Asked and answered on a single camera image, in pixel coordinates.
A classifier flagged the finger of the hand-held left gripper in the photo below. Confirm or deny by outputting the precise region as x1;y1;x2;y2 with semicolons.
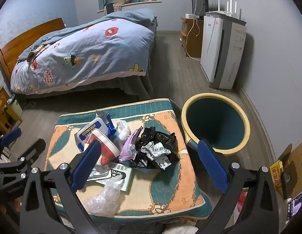
10;138;47;167
0;127;22;162

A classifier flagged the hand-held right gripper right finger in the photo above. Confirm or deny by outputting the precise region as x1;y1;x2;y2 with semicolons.
197;139;280;234

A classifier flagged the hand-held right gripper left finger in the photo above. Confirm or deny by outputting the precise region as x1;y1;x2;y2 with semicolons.
19;140;103;234

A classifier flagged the large silver foil pouch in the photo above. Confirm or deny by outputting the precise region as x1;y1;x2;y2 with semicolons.
86;164;112;182

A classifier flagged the white and red plastic tub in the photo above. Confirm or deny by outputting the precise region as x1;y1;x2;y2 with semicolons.
84;129;124;164

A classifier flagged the clear plastic bag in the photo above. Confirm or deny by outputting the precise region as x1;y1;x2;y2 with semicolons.
83;174;123;216

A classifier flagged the white and green medicine box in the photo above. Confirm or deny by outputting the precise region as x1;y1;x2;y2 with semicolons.
108;162;133;192

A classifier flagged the blue wet wipes pack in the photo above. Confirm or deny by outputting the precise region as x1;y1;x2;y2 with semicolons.
75;110;115;153

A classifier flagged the blue bin with yellow rim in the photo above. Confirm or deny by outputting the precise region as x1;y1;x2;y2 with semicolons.
181;93;251;156

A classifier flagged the purple wrapper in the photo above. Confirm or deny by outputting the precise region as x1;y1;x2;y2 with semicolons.
119;129;142;162

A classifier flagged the white thin plastic bag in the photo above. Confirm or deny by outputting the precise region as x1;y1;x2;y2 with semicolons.
114;119;131;149

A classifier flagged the white label paper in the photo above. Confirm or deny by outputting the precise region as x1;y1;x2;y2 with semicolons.
141;143;172;171

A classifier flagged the black plastic bag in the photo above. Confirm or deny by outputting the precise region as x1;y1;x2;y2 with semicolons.
130;126;178;170

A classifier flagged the wooden nightstand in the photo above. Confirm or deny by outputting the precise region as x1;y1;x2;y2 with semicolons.
0;84;23;137

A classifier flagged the jar with green lid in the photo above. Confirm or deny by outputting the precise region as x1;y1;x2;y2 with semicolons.
7;94;23;117

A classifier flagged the colourful printed box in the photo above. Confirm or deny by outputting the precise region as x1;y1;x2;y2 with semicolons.
235;188;249;216

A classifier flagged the teal and orange patterned cushion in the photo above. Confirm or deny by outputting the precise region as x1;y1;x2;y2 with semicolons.
45;98;213;218

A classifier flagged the yellow box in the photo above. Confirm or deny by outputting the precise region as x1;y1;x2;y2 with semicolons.
270;160;284;188

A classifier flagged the white furry rug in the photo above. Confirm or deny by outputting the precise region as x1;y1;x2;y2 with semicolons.
163;221;200;234

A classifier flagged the dark plastic hook plate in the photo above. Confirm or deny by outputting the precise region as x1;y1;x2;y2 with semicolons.
281;162;298;199

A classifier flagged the brown cardboard box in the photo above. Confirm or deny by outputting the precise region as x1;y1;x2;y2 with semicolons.
269;143;302;200

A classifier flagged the wooden bed with grey skirt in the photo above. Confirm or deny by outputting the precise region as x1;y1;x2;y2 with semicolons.
0;7;158;103

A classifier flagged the smartphone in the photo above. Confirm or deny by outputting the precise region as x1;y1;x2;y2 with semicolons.
287;192;302;221

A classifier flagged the white air purifier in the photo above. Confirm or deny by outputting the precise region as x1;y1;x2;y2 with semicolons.
200;12;247;90

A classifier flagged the bed with cartoon blue duvet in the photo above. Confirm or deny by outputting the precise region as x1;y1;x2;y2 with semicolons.
10;8;157;95

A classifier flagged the wooden cabinet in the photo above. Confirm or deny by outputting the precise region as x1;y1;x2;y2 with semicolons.
180;17;205;59

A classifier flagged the white router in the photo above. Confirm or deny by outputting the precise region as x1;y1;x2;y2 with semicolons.
208;0;247;23

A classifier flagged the wooden window sill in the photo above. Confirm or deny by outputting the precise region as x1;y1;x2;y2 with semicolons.
97;0;162;14

